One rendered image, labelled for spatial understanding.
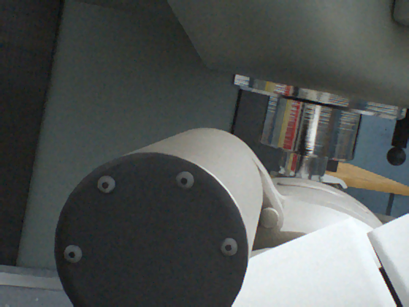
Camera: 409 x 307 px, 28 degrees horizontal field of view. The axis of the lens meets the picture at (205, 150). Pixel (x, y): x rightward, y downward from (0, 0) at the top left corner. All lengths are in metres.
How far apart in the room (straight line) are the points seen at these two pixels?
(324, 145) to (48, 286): 0.44
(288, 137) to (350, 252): 0.21
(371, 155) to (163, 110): 4.49
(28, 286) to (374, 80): 0.50
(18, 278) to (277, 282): 0.60
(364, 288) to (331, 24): 0.17
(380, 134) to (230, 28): 4.91
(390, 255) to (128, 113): 0.61
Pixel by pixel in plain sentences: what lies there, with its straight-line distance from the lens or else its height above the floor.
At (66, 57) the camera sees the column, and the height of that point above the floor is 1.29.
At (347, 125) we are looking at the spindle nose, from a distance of 0.38.
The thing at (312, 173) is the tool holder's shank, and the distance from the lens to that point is 0.39.
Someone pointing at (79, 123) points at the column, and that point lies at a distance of 0.75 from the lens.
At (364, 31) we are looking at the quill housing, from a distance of 0.31.
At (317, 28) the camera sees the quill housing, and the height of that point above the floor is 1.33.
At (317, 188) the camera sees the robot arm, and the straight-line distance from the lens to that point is 0.26.
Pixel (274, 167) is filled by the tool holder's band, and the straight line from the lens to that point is 0.40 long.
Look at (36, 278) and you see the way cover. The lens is 0.76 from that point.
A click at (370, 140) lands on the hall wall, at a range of 5.20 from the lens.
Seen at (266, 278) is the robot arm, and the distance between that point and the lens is 0.18.
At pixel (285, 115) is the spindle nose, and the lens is 0.38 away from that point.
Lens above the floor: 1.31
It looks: 6 degrees down
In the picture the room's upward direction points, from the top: 11 degrees clockwise
